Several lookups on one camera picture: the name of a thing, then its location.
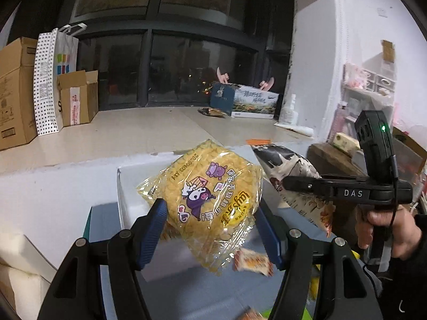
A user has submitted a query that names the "white plastic bottle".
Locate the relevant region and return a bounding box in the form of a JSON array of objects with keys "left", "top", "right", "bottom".
[{"left": 279, "top": 94, "right": 299, "bottom": 124}]

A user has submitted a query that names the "white tube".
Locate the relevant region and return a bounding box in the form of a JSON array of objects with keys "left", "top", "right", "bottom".
[{"left": 274, "top": 122, "right": 314, "bottom": 137}]

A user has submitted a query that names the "clear storage drawer unit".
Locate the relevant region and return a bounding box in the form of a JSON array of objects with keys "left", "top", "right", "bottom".
[{"left": 328, "top": 86, "right": 368, "bottom": 141}]

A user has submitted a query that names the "black framed window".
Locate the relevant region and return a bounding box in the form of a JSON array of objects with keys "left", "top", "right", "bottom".
[{"left": 42, "top": 0, "right": 296, "bottom": 111}]

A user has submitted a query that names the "pink floral pouch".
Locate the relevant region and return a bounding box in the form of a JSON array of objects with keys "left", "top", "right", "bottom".
[{"left": 343, "top": 62, "right": 368, "bottom": 89}]

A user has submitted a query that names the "small open cardboard box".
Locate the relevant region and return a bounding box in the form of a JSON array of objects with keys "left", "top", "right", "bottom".
[{"left": 56, "top": 70, "right": 100, "bottom": 127}]

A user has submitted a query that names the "wooden shelf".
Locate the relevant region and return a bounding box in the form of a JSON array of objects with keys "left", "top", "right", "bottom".
[{"left": 306, "top": 142, "right": 369, "bottom": 179}]

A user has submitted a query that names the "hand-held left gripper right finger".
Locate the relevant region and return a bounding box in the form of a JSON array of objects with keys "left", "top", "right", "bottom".
[{"left": 254, "top": 206, "right": 385, "bottom": 320}]

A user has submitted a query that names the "printed blue gift box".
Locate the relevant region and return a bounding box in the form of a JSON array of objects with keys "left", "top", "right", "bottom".
[{"left": 209, "top": 81, "right": 280, "bottom": 120}]

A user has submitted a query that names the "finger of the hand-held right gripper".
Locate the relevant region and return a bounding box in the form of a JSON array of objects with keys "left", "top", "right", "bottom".
[{"left": 282, "top": 175, "right": 335, "bottom": 205}]

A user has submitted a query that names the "white dotted paper bag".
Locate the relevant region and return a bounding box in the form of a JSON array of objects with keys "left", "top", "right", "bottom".
[{"left": 32, "top": 23, "right": 88, "bottom": 137}]

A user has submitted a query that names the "white drawer organizer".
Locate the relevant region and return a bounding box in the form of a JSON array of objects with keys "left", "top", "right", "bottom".
[{"left": 361, "top": 68, "right": 398, "bottom": 96}]

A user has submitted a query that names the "small yellow tissue pack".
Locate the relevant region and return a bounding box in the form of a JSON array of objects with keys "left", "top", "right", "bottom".
[{"left": 333, "top": 132, "right": 361, "bottom": 156}]

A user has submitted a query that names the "small dark packet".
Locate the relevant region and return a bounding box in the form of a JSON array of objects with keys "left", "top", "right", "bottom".
[{"left": 197, "top": 106, "right": 228, "bottom": 118}]

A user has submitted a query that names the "white cushioned seat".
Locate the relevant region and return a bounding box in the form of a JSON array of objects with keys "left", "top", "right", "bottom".
[{"left": 0, "top": 233, "right": 58, "bottom": 312}]

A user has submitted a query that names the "white cardboard box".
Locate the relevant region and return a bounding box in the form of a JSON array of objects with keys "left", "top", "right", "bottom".
[{"left": 116, "top": 144, "right": 312, "bottom": 282}]

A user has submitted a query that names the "person's right forearm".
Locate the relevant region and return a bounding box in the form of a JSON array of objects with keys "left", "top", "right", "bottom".
[{"left": 363, "top": 213, "right": 427, "bottom": 320}]

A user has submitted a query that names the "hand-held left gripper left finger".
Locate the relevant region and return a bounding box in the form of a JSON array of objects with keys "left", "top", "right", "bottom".
[{"left": 42, "top": 198, "right": 169, "bottom": 320}]

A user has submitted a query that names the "small orange and white packet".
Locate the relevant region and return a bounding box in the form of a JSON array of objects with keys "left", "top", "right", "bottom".
[
  {"left": 238, "top": 308, "right": 268, "bottom": 320},
  {"left": 232, "top": 248, "right": 274, "bottom": 277}
]

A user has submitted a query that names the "yellow round cracker packet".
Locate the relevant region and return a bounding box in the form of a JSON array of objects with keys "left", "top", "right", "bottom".
[{"left": 136, "top": 139, "right": 265, "bottom": 277}]

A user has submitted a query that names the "white and brown snack bag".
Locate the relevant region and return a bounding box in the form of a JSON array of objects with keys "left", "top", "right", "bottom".
[{"left": 250, "top": 143, "right": 336, "bottom": 239}]

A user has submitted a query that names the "cardboard piece on wall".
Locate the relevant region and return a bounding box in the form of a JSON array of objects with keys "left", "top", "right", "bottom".
[{"left": 381, "top": 39, "right": 396, "bottom": 63}]

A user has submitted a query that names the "person's right hand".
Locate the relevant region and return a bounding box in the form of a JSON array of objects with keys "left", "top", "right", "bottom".
[{"left": 355, "top": 204, "right": 422, "bottom": 260}]

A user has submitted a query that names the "large cardboard box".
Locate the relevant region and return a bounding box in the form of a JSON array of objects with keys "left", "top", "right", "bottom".
[{"left": 0, "top": 37, "right": 39, "bottom": 151}]

